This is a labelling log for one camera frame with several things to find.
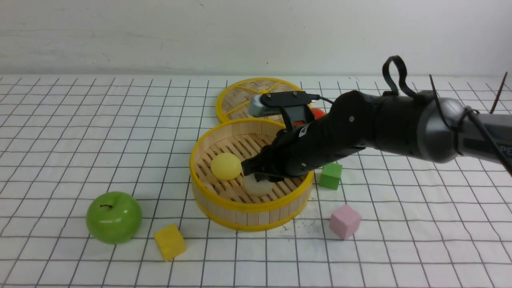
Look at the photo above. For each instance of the yellow cube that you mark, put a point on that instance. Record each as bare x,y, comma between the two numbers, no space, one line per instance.
170,242

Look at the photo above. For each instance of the red tomato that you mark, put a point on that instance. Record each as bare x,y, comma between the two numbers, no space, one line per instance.
318,113

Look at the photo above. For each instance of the beige bun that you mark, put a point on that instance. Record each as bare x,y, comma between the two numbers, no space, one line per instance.
256,188

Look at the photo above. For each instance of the green cube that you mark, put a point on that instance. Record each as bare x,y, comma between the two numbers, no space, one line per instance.
330,176

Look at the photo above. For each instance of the woven bamboo steamer lid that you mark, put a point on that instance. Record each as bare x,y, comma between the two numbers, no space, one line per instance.
232,103

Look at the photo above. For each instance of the right grey black robot arm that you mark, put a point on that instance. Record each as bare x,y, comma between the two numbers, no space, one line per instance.
421,126

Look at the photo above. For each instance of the pink cube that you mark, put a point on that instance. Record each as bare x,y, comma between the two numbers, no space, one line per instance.
345,221

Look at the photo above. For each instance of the bamboo steamer tray yellow rim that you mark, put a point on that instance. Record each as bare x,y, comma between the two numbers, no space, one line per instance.
226,202

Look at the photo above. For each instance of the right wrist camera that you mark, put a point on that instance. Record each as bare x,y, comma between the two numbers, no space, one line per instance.
292,106

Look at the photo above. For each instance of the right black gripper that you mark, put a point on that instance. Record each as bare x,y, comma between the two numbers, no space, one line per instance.
294,153

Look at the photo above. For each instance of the green apple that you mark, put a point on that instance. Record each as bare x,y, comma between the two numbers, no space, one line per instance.
114,217

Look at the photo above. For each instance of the yellow bun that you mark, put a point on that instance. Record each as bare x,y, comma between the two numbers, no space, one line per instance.
226,166

